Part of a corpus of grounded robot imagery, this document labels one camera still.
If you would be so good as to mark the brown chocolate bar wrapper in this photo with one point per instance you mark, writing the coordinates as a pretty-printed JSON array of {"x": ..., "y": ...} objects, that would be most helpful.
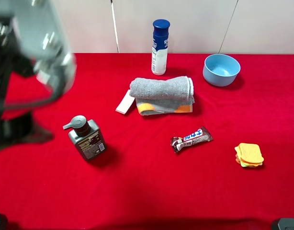
[{"x": 199, "y": 136}]

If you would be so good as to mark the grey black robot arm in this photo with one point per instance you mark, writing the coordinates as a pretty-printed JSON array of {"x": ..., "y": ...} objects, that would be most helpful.
[{"x": 32, "y": 42}]

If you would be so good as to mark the folded grey orange towel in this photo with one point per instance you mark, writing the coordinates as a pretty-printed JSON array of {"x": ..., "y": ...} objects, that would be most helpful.
[{"x": 154, "y": 97}]

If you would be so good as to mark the white towel label tag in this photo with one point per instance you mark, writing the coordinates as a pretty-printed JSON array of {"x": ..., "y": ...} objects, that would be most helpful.
[{"x": 125, "y": 104}]

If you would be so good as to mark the grey pump soap bottle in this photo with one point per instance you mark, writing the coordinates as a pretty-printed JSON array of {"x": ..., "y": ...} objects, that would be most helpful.
[{"x": 86, "y": 136}]

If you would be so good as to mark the blue capped white bottle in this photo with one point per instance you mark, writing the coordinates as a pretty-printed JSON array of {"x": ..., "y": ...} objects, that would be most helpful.
[{"x": 160, "y": 46}]

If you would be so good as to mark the light blue bowl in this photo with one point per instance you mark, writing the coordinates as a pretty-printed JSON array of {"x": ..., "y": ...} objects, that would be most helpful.
[{"x": 220, "y": 70}]

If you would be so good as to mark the toy sandwich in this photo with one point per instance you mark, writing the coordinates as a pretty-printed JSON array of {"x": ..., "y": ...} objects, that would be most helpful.
[{"x": 248, "y": 155}]

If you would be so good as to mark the black base right corner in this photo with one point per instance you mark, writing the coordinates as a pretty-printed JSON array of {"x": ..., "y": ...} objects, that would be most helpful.
[{"x": 283, "y": 224}]

